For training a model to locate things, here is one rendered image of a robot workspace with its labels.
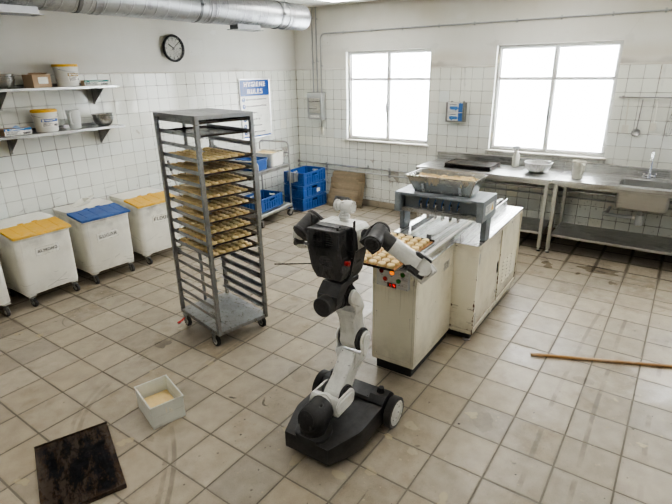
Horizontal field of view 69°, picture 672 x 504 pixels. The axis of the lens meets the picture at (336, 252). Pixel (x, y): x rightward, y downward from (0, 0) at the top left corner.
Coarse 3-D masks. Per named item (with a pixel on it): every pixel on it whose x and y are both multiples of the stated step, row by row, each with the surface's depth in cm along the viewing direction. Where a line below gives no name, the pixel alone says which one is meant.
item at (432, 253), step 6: (498, 204) 462; (468, 222) 402; (474, 222) 409; (462, 228) 387; (456, 234) 376; (444, 240) 361; (450, 240) 367; (438, 246) 349; (444, 246) 358; (426, 252) 338; (432, 252) 340; (438, 252) 350; (432, 258) 342
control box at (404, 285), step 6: (378, 270) 334; (384, 270) 331; (396, 270) 325; (402, 270) 324; (378, 276) 335; (390, 276) 330; (396, 276) 327; (408, 276) 322; (378, 282) 337; (384, 282) 334; (390, 282) 331; (402, 282) 326; (408, 282) 324; (396, 288) 330; (402, 288) 327; (408, 288) 326
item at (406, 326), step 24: (384, 288) 339; (432, 288) 350; (384, 312) 345; (408, 312) 334; (432, 312) 359; (384, 336) 352; (408, 336) 340; (432, 336) 369; (384, 360) 363; (408, 360) 346
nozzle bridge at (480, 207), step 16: (400, 192) 387; (416, 192) 384; (480, 192) 381; (400, 208) 393; (416, 208) 389; (432, 208) 385; (448, 208) 378; (464, 208) 371; (480, 208) 355; (400, 224) 408; (480, 240) 373
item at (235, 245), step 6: (180, 240) 410; (186, 240) 405; (192, 240) 409; (240, 240) 402; (198, 246) 390; (204, 246) 394; (216, 246) 393; (222, 246) 389; (228, 246) 394; (234, 246) 389; (240, 246) 389; (246, 246) 394; (216, 252) 377; (222, 252) 377
